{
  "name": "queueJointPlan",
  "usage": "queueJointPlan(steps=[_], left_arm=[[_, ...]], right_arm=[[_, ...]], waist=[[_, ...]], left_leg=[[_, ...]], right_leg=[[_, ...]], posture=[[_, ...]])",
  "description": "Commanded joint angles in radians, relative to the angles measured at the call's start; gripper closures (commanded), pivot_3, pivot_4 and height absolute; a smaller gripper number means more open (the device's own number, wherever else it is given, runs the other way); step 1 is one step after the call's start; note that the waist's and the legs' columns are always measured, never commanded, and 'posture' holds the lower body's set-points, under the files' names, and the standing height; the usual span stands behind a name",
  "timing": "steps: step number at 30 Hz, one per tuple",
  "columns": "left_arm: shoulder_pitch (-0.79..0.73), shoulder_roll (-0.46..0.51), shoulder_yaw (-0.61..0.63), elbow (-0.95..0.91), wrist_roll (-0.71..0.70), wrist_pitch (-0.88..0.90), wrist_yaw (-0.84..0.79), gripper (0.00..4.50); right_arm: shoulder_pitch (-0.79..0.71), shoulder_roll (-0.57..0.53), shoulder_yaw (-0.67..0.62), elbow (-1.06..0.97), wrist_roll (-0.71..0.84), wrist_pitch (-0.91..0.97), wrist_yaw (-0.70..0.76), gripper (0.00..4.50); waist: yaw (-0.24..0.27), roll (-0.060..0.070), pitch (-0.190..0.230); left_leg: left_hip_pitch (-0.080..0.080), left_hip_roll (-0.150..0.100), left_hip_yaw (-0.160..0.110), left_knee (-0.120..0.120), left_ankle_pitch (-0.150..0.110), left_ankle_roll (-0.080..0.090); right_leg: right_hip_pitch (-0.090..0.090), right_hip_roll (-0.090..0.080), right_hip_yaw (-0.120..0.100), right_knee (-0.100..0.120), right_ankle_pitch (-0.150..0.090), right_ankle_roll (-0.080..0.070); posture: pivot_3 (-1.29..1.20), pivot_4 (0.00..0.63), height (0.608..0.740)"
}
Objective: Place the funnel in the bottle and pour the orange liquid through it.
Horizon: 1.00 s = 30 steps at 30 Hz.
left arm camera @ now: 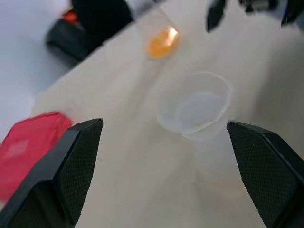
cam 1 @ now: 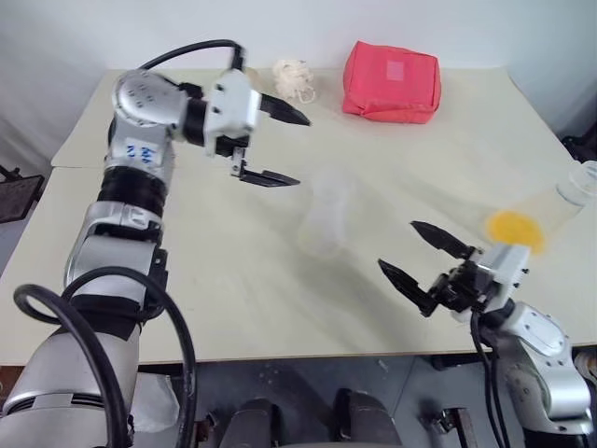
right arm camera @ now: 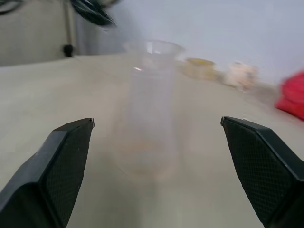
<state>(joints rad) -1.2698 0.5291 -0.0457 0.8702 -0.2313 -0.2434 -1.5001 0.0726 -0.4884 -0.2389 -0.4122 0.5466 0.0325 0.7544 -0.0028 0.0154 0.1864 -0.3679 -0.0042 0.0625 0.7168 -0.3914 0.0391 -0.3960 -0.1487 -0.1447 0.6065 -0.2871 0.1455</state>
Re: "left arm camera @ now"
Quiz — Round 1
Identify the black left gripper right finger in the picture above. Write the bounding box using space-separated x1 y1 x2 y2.
226 121 304 228

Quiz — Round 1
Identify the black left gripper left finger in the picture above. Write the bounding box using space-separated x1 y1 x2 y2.
0 118 104 228

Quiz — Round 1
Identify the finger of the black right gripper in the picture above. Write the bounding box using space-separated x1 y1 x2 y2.
281 0 304 26
206 0 225 33

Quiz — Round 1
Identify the clear cup with orange liquid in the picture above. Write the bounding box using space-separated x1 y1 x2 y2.
136 8 184 60

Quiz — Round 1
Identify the red flat cloth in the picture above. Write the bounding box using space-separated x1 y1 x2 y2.
0 111 74 205

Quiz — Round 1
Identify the clear plastic cup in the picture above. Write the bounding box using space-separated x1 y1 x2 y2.
156 70 233 143

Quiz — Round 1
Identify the black bulky rounded object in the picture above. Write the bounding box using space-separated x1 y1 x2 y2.
46 0 134 66

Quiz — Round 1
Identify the small red-orange object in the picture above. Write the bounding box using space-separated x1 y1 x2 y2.
60 8 80 25

